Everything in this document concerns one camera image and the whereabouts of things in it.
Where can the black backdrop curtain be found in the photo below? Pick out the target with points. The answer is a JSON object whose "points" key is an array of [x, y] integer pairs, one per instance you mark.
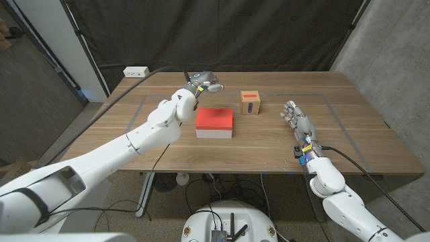
{"points": [[215, 33]]}

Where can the brown cardboard floor box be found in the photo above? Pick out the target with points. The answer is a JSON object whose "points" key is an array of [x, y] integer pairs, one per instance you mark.
{"points": [[15, 169]]}

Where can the white table leg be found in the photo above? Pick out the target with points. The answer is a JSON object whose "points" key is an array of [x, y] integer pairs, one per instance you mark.
{"points": [[146, 195]]}

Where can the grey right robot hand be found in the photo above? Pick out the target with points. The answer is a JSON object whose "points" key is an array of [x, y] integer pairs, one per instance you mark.
{"points": [[302, 122]]}

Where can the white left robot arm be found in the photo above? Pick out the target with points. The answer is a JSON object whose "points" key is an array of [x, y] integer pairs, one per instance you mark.
{"points": [[111, 158]]}

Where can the black backdrop stand pole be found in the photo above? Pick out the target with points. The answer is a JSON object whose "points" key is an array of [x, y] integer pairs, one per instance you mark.
{"points": [[85, 50], [349, 30]]}

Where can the black round floor fan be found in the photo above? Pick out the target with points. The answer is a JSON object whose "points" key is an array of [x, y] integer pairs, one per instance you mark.
{"points": [[165, 183]]}

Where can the white power strip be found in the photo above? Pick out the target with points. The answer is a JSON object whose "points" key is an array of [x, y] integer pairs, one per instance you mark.
{"points": [[135, 71]]}

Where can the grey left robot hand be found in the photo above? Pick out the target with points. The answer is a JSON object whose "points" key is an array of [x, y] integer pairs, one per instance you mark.
{"points": [[203, 80]]}

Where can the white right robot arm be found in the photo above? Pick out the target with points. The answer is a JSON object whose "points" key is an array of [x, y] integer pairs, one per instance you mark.
{"points": [[342, 205]]}

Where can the grey electronics module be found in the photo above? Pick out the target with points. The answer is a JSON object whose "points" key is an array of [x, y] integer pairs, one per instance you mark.
{"points": [[218, 236]]}

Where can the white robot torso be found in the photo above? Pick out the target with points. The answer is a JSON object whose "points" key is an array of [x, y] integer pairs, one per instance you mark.
{"points": [[201, 222]]}

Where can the white robot head edge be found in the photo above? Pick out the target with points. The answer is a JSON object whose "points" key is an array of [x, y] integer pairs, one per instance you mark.
{"points": [[67, 237]]}

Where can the red lidded white box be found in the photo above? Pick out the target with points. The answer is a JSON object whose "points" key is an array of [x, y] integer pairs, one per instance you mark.
{"points": [[214, 118]]}

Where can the cardboard box with slot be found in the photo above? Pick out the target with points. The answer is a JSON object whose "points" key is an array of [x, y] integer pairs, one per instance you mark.
{"points": [[250, 103]]}

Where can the white round table foot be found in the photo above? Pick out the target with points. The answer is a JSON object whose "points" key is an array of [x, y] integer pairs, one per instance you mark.
{"points": [[182, 179]]}

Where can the grey table leg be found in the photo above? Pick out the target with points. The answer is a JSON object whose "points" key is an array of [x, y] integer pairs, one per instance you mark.
{"points": [[314, 201]]}

